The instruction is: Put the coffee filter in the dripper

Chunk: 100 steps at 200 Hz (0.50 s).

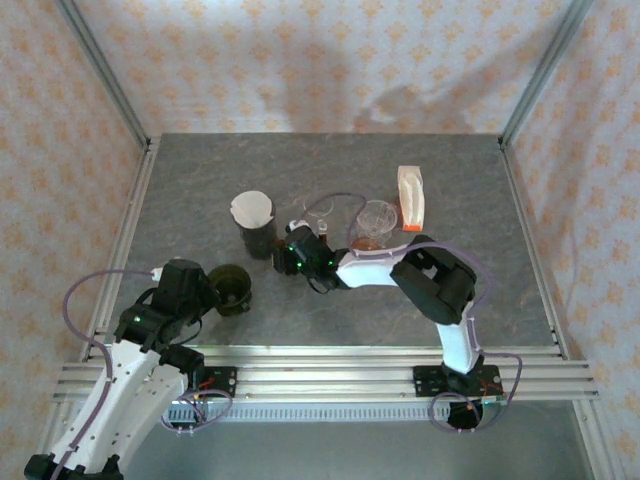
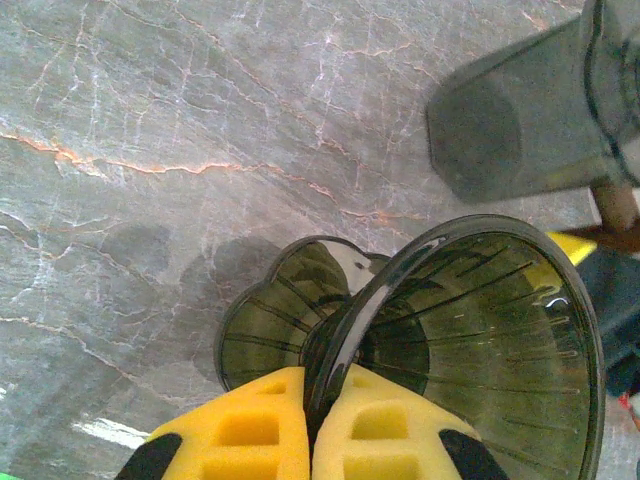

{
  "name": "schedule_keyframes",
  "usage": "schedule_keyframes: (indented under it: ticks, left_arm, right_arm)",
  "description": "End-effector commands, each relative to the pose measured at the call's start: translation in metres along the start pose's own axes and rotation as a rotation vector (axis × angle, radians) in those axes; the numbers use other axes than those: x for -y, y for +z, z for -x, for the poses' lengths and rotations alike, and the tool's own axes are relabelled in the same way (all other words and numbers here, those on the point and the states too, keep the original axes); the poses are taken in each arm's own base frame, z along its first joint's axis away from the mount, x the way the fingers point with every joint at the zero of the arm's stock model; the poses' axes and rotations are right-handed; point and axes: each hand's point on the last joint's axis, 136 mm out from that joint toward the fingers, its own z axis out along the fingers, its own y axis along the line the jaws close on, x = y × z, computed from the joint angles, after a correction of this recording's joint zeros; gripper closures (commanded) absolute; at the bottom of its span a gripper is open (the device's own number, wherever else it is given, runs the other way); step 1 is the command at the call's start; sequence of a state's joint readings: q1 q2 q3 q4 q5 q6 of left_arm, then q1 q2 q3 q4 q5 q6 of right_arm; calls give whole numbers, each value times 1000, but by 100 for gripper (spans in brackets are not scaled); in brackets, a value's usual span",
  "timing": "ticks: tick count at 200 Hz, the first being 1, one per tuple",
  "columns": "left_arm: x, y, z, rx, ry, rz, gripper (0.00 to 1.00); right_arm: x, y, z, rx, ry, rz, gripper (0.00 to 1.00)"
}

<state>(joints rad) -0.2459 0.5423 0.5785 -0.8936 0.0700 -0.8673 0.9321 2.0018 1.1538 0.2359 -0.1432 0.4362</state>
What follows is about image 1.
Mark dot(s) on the clear plastic coffee dripper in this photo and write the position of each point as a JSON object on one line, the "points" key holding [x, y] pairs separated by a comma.
{"points": [[377, 217]]}

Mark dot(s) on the white paper coffee filter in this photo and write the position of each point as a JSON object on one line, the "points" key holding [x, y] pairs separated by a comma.
{"points": [[250, 207]]}

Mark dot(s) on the dark green coffee dripper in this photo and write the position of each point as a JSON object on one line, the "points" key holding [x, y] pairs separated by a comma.
{"points": [[232, 285]]}

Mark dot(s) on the aluminium frame post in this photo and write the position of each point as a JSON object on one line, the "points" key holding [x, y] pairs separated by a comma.
{"points": [[104, 70], [544, 70]]}

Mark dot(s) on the small green circuit board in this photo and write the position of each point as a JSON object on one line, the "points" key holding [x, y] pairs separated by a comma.
{"points": [[495, 401]]}

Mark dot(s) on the orange transparent coffee dripper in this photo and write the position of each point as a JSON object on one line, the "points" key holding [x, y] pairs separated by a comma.
{"points": [[367, 243]]}

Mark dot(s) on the aluminium base rail bed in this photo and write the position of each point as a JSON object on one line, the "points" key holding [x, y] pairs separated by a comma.
{"points": [[320, 375]]}

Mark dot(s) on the orange white filter pack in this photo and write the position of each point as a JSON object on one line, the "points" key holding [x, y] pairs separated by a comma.
{"points": [[411, 200]]}

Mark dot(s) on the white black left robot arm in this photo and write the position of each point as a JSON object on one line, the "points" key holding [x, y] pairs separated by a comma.
{"points": [[125, 395]]}

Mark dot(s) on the orange patterned white curtain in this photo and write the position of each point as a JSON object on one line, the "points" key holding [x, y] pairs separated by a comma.
{"points": [[320, 60]]}

